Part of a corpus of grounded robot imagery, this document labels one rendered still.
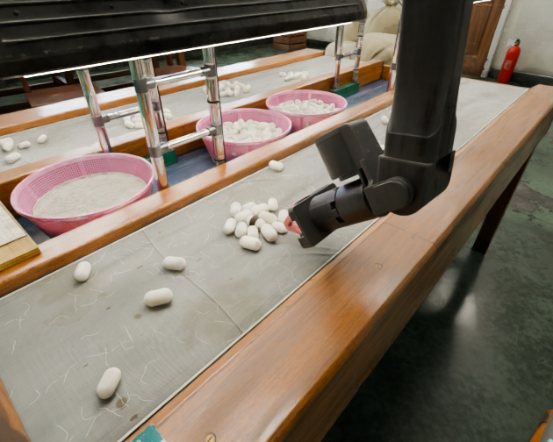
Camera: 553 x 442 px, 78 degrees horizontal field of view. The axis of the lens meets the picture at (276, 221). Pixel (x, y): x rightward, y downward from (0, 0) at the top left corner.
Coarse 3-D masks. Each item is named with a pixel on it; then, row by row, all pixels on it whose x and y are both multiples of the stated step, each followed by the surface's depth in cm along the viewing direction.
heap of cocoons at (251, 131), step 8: (240, 120) 106; (248, 120) 106; (224, 128) 102; (232, 128) 105; (240, 128) 102; (248, 128) 101; (256, 128) 104; (264, 128) 102; (272, 128) 101; (280, 128) 101; (208, 136) 96; (224, 136) 96; (232, 136) 96; (240, 136) 96; (248, 136) 97; (256, 136) 98; (264, 136) 98; (272, 136) 97
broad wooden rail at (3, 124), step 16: (240, 64) 160; (256, 64) 160; (272, 64) 162; (288, 64) 170; (192, 80) 137; (112, 96) 119; (128, 96) 119; (16, 112) 106; (32, 112) 106; (48, 112) 106; (64, 112) 106; (80, 112) 109; (0, 128) 96; (16, 128) 98
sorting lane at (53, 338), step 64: (384, 128) 102; (256, 192) 72; (128, 256) 56; (192, 256) 56; (256, 256) 56; (320, 256) 56; (0, 320) 46; (64, 320) 46; (128, 320) 46; (192, 320) 46; (256, 320) 46; (64, 384) 39; (128, 384) 39
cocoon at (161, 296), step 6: (150, 294) 47; (156, 294) 47; (162, 294) 47; (168, 294) 47; (144, 300) 47; (150, 300) 46; (156, 300) 47; (162, 300) 47; (168, 300) 47; (150, 306) 47
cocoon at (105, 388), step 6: (108, 372) 38; (114, 372) 38; (120, 372) 39; (102, 378) 38; (108, 378) 37; (114, 378) 38; (120, 378) 39; (102, 384) 37; (108, 384) 37; (114, 384) 37; (102, 390) 36; (108, 390) 37; (114, 390) 37; (102, 396) 36; (108, 396) 37
